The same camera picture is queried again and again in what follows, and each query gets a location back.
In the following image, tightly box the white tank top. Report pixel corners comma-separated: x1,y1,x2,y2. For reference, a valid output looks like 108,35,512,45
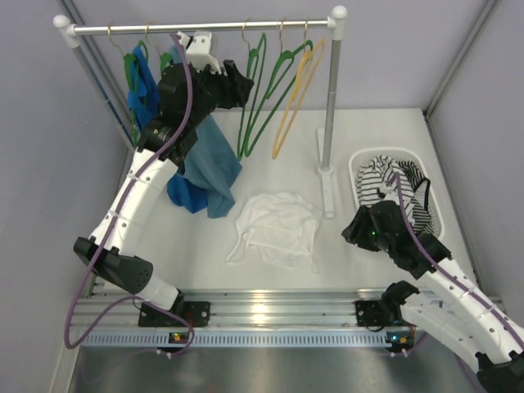
226,192,322,274

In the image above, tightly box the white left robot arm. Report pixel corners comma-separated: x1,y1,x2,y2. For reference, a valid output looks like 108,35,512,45
74,60,254,325

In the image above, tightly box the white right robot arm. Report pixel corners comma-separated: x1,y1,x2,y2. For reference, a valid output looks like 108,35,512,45
342,201,523,392

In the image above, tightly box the black white striped top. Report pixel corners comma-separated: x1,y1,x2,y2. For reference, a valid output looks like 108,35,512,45
355,155,400,207

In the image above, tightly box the green hanger with teal top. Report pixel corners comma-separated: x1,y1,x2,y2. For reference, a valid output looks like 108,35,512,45
144,22,174,74

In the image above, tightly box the royal blue tank top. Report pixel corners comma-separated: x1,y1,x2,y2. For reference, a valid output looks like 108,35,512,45
141,55,207,213

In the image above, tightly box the green hanger with blue top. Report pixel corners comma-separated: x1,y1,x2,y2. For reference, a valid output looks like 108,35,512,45
107,25,148,147

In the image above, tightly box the teal tank top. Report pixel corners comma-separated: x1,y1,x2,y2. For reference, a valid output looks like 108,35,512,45
177,115,242,219

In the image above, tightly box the yellow hanger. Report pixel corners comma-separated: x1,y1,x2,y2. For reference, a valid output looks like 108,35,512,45
271,38,326,160

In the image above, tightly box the black trimmed striped garment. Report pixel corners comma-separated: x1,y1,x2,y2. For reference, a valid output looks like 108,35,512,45
398,160,434,235

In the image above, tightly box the white laundry basket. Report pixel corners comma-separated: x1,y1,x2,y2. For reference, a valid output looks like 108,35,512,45
348,147,444,239

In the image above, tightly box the silver white clothes rack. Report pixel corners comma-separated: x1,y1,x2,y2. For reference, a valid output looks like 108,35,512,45
53,1,347,219

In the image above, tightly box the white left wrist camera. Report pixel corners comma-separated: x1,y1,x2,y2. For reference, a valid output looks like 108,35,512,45
178,31,223,75

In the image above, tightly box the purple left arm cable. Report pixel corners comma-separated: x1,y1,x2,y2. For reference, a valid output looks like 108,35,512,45
62,32,195,356

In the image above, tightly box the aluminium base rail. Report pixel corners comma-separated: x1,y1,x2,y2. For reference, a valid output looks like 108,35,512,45
72,288,385,330

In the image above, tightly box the white slotted cable duct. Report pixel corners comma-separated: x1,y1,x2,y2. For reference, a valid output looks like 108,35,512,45
83,330,414,348

